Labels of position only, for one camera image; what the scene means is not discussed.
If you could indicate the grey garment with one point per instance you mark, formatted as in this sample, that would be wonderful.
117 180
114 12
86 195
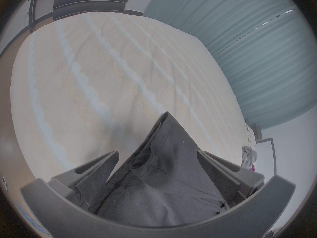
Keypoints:
249 157

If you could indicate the bed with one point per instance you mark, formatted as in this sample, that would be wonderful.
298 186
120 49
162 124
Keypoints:
99 71

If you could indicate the grey bedside table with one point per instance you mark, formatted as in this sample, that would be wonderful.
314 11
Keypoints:
258 132

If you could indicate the black T-shirt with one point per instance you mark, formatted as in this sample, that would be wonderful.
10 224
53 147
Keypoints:
161 170

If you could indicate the black chest of drawers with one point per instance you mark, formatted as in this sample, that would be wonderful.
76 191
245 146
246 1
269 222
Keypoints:
86 6

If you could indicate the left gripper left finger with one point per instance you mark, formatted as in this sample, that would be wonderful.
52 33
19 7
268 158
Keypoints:
91 180

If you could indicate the white printed pillow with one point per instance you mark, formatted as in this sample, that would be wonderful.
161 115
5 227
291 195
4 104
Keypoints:
250 135

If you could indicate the blue-green curtain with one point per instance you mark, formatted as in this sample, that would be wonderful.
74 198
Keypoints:
272 78
210 9

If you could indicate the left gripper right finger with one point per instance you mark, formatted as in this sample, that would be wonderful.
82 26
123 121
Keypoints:
227 177

